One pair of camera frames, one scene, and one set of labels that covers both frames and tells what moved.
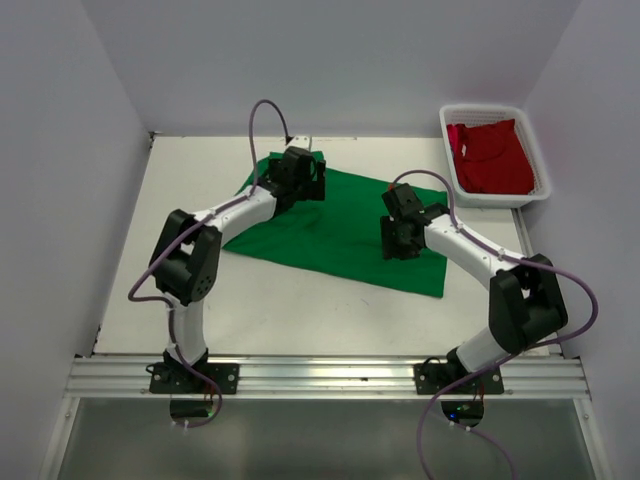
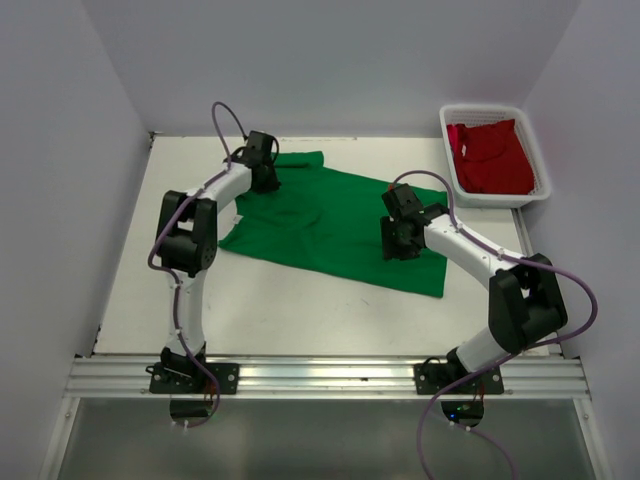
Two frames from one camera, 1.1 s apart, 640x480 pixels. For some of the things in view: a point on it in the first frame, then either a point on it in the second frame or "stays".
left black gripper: [312, 188] → [272, 184]
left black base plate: [177, 378] stays
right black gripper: [390, 250] stays
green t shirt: [340, 235] stays
